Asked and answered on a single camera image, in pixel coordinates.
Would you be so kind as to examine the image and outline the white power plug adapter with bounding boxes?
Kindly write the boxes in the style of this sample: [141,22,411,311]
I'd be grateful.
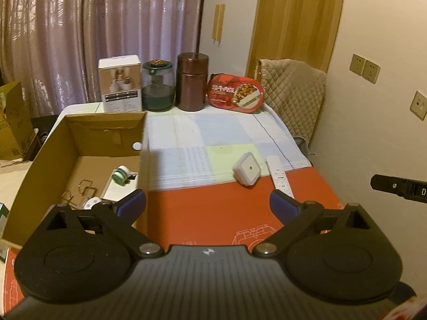
[83,197,102,210]

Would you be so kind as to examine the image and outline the small white striped jar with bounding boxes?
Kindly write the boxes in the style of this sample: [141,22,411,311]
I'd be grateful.
[112,165,133,186]

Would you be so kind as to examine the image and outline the metal wire clip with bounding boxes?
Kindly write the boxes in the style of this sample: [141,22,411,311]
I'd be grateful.
[61,179,98,210]

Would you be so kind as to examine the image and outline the white oval remote control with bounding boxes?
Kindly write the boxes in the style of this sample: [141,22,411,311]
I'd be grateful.
[99,173,138,202]

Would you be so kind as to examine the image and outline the long white remote control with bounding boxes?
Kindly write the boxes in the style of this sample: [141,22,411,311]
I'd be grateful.
[266,155,294,199]

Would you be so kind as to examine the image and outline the brown cardboard box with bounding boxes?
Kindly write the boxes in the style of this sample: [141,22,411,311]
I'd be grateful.
[1,112,150,249]

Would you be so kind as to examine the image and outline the square white lidded container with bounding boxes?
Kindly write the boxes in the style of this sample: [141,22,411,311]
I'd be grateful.
[232,152,261,186]

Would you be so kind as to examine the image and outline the checked pastel tablecloth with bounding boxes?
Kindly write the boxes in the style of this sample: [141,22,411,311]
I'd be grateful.
[50,103,310,192]

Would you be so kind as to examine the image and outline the beige quilted chair cover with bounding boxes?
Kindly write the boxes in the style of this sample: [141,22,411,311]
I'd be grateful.
[255,59,326,144]

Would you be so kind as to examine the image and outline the yellow cardboard box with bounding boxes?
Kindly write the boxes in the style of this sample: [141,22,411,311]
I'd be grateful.
[0,81,35,160]

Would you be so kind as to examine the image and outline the red instant rice bowl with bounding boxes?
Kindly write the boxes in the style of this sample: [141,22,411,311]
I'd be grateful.
[207,73,264,113]

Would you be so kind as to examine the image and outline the green glass jar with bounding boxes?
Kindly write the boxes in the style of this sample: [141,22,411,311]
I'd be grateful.
[141,59,175,111]

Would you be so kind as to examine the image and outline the white product carton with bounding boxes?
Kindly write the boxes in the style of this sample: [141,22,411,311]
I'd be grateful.
[98,55,143,113]

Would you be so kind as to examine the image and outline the brown cylindrical canister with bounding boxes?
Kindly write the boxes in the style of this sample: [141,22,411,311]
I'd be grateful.
[175,52,209,111]

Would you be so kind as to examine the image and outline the pink curtain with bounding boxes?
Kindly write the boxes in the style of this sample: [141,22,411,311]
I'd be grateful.
[1,0,203,117]

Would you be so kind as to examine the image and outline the wooden door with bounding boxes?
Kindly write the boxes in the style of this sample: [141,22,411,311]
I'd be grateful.
[245,0,344,77]

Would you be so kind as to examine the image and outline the wall power socket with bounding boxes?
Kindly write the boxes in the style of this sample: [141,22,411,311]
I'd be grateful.
[410,91,427,121]

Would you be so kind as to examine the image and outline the double wall socket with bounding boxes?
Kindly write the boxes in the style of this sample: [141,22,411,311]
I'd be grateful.
[350,54,381,84]

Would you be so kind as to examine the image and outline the wooden wall strips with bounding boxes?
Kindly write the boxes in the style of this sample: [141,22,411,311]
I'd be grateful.
[211,4,226,43]

